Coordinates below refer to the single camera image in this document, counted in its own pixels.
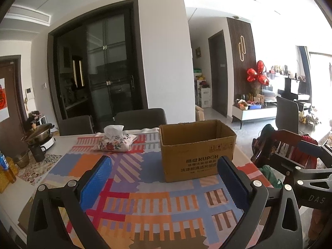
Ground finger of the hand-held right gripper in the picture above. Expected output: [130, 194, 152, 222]
[285, 168, 332, 187]
[290, 139, 332, 170]

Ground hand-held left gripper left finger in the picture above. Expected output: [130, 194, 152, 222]
[27, 156, 113, 249]

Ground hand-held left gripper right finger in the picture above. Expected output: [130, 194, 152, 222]
[217, 156, 304, 249]

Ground brown cardboard box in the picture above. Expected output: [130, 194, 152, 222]
[159, 120, 237, 183]

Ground dark wooden high chair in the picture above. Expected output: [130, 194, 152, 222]
[250, 129, 320, 185]

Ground green cloth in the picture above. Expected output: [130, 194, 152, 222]
[259, 165, 283, 188]

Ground floral tissue pouch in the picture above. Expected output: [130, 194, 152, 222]
[93, 125, 137, 152]

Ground black shell chair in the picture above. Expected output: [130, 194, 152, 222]
[275, 96, 301, 134]

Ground colourful patterned table mat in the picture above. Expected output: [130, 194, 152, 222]
[44, 132, 273, 249]

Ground floral placemat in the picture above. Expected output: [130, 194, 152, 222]
[17, 154, 63, 186]

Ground dark dining chair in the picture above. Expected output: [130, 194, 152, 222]
[59, 115, 94, 136]
[115, 108, 168, 130]

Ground white induction cooker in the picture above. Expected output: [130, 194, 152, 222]
[26, 134, 57, 151]

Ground black mug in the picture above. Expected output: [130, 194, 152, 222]
[29, 144, 47, 162]

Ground black piano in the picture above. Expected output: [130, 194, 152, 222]
[284, 78, 312, 101]

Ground white low cabinet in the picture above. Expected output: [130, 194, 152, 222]
[232, 105, 278, 129]

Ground metal hot pot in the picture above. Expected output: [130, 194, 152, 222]
[21, 123, 55, 144]

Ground brass bowl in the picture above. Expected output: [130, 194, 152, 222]
[14, 153, 29, 168]

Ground pile of colourful boxes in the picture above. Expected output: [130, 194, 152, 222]
[235, 93, 265, 111]

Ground white storage shelf unit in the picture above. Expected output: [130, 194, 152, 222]
[196, 79, 212, 109]

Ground blue capped bottle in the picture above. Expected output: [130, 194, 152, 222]
[0, 153, 11, 184]

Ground red foil balloons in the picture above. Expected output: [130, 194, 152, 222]
[246, 60, 270, 86]

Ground dark wooden door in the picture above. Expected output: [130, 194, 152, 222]
[208, 30, 229, 117]

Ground dark glass sliding door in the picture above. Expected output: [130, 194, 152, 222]
[48, 0, 149, 135]

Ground brown entrance door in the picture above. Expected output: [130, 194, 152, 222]
[0, 55, 29, 159]

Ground red and white door poster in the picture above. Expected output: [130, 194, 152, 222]
[0, 77, 9, 122]

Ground gold loop wall lamp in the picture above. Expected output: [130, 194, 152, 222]
[238, 35, 247, 61]

